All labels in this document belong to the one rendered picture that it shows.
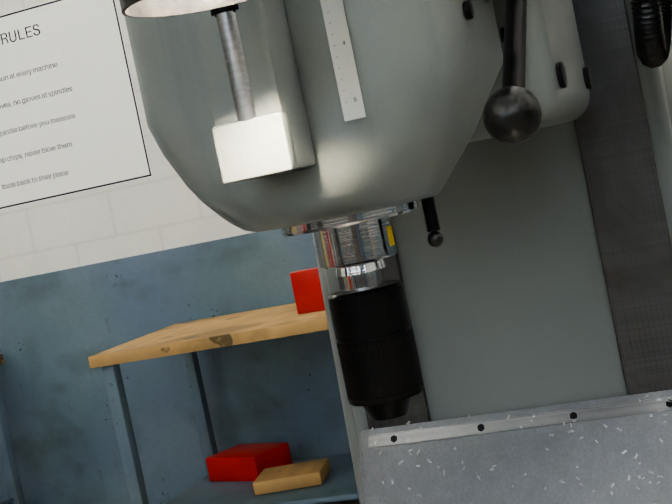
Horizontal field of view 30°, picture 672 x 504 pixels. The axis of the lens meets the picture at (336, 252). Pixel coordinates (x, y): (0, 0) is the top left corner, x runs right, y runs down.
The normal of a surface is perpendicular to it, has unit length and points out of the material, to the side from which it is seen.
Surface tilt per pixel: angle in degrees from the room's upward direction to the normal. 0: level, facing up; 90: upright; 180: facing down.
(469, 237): 90
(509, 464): 63
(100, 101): 90
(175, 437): 90
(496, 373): 90
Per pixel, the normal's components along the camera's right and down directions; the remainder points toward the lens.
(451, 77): 0.81, 0.18
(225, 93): -0.33, 0.11
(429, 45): 0.51, -0.06
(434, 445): -0.38, -0.33
